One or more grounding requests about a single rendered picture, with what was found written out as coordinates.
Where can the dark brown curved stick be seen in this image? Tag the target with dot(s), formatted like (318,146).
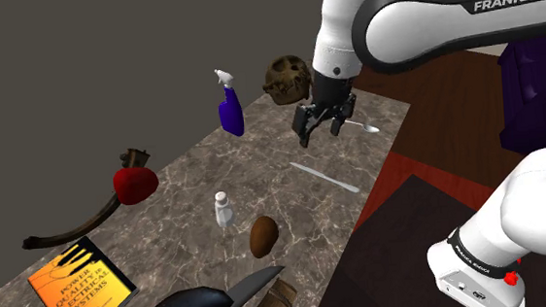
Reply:
(87,226)

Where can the blue spray bottle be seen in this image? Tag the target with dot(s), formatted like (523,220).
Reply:
(231,113)

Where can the silver table knife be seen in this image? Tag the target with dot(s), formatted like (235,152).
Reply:
(324,177)

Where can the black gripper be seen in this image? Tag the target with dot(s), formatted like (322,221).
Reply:
(332,92)

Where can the red apple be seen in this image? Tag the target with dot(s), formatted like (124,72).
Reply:
(135,185)

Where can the brown skull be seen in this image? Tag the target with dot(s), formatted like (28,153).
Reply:
(288,78)

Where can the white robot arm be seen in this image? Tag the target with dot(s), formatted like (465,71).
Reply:
(533,213)

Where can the white salt shaker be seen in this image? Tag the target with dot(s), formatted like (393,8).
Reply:
(224,213)

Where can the orange book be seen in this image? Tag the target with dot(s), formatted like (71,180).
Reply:
(84,290)

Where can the brown kiwi fruit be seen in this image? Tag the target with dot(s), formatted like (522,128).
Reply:
(263,236)

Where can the silver spoon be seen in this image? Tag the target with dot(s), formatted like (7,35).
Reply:
(368,128)

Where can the dark robot stand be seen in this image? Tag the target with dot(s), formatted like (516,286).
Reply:
(401,240)

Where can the dark purple sofa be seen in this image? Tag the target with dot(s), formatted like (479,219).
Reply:
(540,103)

